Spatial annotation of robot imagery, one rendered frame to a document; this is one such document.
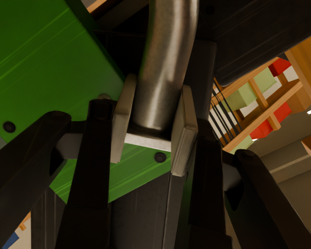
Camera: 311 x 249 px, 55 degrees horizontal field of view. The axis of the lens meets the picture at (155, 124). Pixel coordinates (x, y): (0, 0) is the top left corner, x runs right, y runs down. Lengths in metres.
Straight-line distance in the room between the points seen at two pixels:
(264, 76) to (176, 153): 3.60
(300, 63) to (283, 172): 6.82
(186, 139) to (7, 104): 0.16
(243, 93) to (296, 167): 4.55
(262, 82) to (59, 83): 3.51
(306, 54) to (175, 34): 0.85
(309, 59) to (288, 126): 8.60
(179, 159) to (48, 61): 0.13
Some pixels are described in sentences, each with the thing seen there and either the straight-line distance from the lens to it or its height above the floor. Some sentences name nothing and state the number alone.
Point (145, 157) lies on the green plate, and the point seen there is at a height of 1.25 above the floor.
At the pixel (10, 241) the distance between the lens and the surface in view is 6.43.
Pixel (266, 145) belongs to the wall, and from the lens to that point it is 9.69.
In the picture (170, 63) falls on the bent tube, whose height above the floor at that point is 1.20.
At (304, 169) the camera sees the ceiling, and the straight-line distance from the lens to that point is 7.80.
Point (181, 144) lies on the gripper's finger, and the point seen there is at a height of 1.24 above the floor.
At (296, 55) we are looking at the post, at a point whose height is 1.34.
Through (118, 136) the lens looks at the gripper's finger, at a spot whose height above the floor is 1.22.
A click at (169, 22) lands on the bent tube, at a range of 0.18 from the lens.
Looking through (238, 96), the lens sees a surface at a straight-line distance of 3.44.
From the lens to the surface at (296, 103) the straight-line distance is 4.17.
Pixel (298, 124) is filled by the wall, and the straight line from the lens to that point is 9.62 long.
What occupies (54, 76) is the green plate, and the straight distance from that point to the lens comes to 0.24.
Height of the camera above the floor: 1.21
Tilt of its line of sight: 5 degrees up
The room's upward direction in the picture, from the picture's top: 148 degrees clockwise
